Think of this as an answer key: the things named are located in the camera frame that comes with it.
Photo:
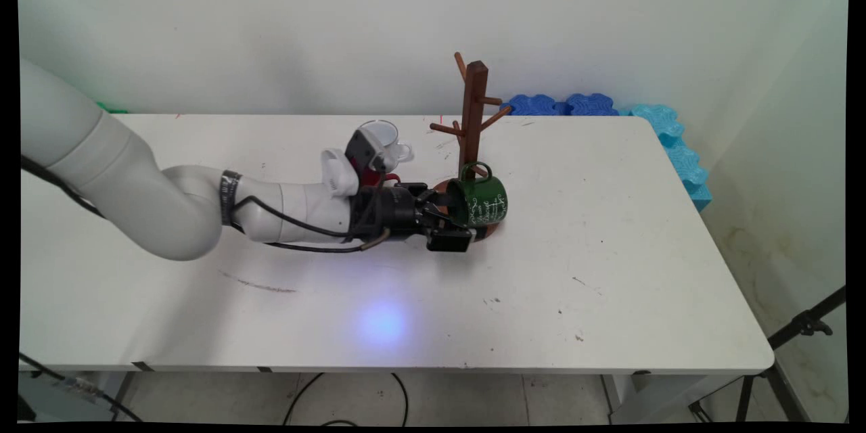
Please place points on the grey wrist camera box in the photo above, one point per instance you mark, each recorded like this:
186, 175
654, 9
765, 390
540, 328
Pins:
365, 149

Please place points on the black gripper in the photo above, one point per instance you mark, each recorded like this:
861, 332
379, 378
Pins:
392, 210

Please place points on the grey table leg frame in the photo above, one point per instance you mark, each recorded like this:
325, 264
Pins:
663, 396

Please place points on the black tripod stand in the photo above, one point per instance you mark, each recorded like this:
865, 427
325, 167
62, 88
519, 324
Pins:
805, 325

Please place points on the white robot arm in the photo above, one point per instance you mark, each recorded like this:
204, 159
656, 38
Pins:
135, 183

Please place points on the white enamel mug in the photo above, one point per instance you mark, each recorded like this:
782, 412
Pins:
392, 139

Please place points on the red enamel mug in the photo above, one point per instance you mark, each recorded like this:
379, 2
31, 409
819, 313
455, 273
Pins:
369, 177

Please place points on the light blue foam tile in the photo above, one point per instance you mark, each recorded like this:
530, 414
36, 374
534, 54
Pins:
690, 172
656, 123

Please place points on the green foam tile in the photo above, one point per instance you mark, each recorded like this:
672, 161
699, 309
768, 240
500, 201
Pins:
111, 109

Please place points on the green enamel mug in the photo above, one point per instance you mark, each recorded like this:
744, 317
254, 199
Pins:
484, 203

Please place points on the brown wooden mug tree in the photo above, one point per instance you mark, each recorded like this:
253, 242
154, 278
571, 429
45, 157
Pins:
473, 108

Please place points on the dark blue foam tile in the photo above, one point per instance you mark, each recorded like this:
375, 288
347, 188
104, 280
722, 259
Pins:
534, 105
592, 104

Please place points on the grey box under table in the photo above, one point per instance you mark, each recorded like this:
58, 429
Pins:
54, 402

